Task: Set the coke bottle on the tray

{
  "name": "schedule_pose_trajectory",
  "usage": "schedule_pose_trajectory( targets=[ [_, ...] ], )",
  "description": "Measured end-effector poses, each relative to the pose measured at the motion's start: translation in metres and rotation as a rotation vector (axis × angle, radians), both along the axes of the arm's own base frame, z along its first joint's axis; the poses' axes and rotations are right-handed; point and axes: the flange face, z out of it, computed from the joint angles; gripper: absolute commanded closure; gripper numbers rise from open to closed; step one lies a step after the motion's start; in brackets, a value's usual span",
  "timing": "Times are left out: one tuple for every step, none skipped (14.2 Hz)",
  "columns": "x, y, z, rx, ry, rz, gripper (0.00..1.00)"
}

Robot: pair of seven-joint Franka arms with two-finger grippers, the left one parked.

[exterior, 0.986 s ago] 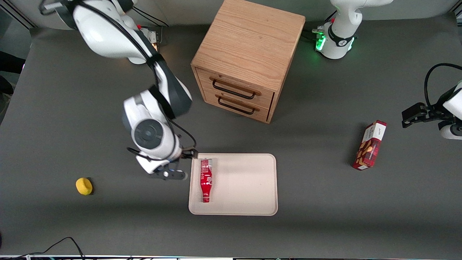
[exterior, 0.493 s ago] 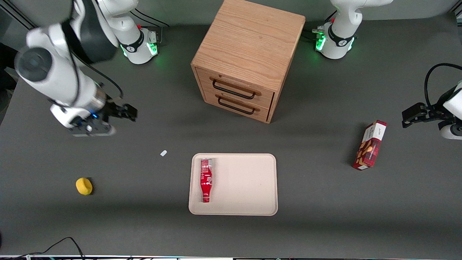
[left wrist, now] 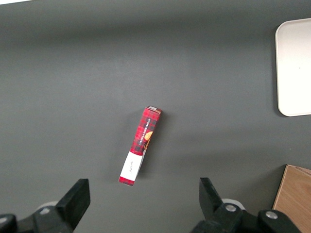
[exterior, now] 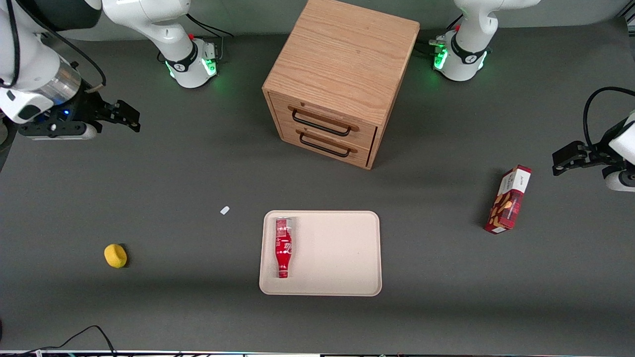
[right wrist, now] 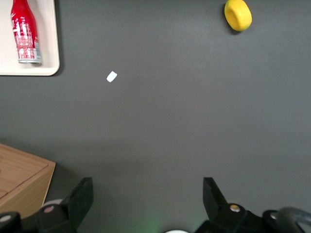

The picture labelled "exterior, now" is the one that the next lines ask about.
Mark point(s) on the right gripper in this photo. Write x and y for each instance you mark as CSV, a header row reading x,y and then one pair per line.
x,y
91,109

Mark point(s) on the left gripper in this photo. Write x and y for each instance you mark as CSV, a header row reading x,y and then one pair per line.
x,y
597,149

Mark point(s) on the red coke bottle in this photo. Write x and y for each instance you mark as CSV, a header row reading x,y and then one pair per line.
x,y
284,248

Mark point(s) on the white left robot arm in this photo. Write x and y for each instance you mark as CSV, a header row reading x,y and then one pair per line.
x,y
469,54

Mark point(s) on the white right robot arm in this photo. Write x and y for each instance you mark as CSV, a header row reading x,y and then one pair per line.
x,y
149,20

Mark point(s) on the cream plastic tray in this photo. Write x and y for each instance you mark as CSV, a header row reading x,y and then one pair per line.
x,y
337,253

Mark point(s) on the red snack box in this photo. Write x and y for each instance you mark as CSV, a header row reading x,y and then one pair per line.
x,y
508,201

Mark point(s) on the wooden drawer cabinet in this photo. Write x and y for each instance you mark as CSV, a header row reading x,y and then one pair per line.
x,y
342,59

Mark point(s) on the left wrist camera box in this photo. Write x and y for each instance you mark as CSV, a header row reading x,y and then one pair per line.
x,y
620,181

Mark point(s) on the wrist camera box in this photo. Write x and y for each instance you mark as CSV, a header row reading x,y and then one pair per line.
x,y
620,181
54,130

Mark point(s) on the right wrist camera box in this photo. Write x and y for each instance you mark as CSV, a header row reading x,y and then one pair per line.
x,y
54,130

